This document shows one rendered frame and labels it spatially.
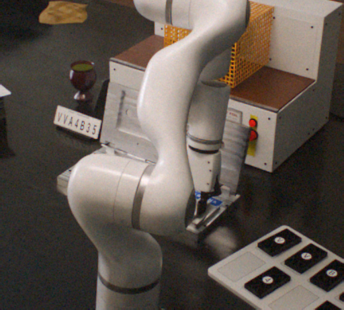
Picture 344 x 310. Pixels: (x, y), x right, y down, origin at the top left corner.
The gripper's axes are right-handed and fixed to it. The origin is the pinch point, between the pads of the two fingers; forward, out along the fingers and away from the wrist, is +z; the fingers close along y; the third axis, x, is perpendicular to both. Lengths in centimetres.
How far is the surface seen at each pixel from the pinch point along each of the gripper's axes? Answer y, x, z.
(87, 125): -48, 17, -3
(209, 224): 5.5, -1.1, 3.3
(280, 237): 22.2, 3.8, 1.8
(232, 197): 4.1, 11.8, 0.3
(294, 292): 33.4, -10.2, 6.0
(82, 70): -63, 32, -13
